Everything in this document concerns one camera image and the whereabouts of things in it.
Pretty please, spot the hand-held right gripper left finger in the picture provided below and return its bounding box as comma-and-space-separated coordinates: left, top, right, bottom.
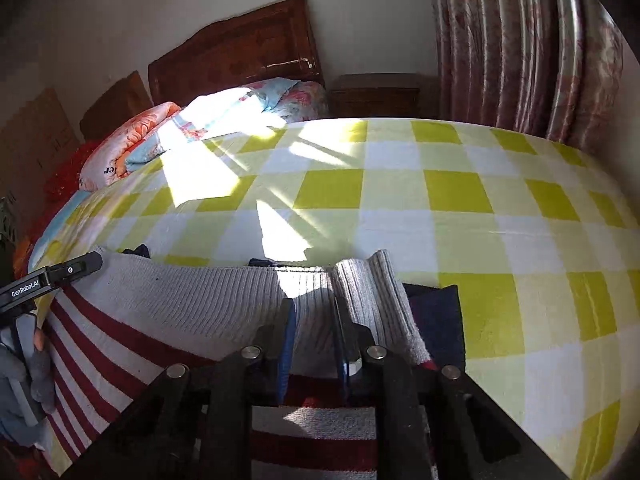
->
65, 297, 298, 480

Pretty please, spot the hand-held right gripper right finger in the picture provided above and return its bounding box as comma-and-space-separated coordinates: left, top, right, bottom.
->
332, 296, 571, 480

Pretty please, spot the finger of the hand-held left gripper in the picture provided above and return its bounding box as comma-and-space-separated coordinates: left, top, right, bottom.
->
45, 252, 103, 283

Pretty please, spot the red grey striped sweater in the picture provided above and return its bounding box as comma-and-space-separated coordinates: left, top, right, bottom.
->
42, 244, 466, 480

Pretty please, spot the person's left hand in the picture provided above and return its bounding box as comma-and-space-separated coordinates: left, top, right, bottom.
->
0, 327, 58, 448

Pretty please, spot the red pillow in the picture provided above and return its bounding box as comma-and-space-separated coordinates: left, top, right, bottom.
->
44, 141, 101, 203

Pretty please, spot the pink orange floral quilt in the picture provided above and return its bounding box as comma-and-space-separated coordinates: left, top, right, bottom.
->
79, 101, 183, 192

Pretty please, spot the light wooden wardrobe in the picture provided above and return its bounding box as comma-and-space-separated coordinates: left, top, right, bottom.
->
0, 87, 81, 221

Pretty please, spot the small plain wooden headboard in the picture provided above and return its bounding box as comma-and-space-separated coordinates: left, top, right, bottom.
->
80, 71, 153, 141

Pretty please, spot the yellow checked bed sheet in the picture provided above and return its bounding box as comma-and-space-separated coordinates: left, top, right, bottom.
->
27, 117, 640, 480

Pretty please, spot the white blue floral quilt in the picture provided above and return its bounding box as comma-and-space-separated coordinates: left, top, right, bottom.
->
125, 78, 331, 173

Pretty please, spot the wooden nightstand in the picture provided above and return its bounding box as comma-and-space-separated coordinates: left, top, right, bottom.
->
327, 74, 441, 120

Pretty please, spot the large carved wooden headboard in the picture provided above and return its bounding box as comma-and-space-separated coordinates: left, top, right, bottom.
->
148, 0, 326, 108

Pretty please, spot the pink floral curtain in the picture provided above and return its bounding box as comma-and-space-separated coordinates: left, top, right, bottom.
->
431, 0, 626, 156

